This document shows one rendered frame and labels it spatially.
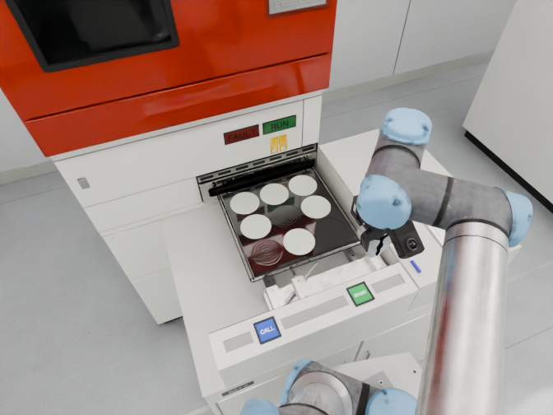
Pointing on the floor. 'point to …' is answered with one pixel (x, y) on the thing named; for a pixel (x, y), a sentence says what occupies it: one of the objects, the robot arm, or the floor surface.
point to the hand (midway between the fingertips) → (374, 255)
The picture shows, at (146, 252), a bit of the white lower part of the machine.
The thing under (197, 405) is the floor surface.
